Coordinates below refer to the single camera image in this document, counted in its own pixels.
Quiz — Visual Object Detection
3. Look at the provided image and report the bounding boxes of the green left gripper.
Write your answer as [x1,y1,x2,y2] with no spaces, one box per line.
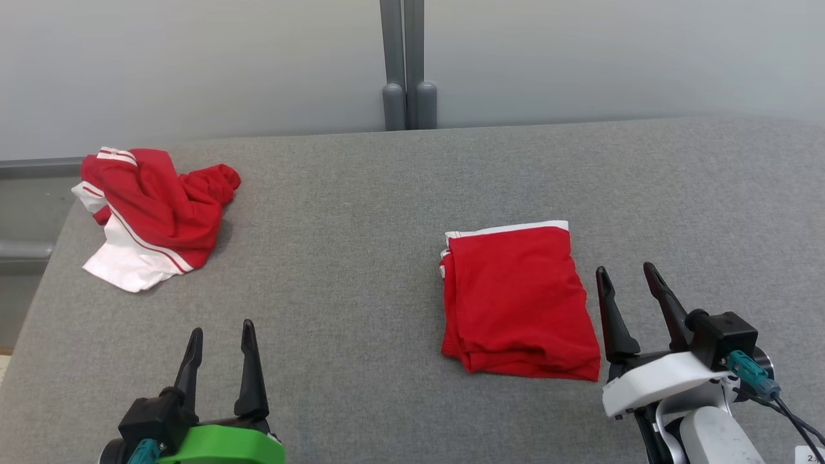
[160,319,286,464]

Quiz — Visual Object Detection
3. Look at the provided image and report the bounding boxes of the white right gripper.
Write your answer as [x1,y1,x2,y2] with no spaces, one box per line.
[596,262,774,420]

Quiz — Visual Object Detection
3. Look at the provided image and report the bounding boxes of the red shorts with white stripe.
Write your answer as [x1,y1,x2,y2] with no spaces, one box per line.
[440,220,601,382]

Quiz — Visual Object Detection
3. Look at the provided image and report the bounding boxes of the red and white jersey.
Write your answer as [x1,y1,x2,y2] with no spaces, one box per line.
[71,147,242,293]

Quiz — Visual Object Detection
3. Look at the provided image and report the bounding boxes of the grey fabric sofa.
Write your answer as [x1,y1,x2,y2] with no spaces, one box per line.
[0,116,825,464]

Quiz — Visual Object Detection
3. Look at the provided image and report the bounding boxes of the grey curved metal pipe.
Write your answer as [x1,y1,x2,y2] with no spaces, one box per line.
[0,240,55,260]

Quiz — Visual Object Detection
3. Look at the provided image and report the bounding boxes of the left black cable teal connector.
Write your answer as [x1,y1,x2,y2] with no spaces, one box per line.
[127,438,160,464]

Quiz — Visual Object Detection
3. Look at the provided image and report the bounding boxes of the black cable teal connector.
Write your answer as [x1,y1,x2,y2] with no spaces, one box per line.
[127,438,160,464]
[725,351,825,464]

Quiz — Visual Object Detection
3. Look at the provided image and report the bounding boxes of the right black cable teal connector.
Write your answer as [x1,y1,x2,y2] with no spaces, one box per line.
[725,351,825,464]

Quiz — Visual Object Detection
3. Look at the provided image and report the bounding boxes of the grey baseboard rail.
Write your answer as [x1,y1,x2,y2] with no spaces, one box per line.
[0,158,84,180]

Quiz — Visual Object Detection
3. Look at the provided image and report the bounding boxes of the grey rounded partition post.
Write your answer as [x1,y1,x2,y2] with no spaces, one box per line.
[403,0,438,130]
[379,0,407,131]

